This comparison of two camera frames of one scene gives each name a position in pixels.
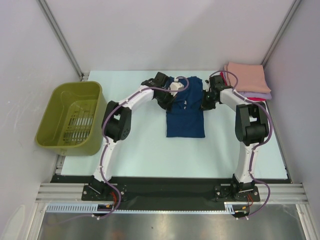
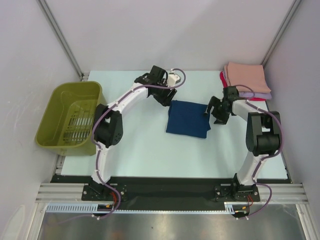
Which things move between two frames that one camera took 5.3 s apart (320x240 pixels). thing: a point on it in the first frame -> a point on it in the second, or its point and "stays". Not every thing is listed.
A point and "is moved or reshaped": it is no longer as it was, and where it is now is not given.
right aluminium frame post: [281, 32] stays
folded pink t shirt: [251, 77] stays
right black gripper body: [208, 102] -> [222, 114]
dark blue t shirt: [186, 119] is moved or reshaped
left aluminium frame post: [51, 20] stays
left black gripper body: [164, 98] stays
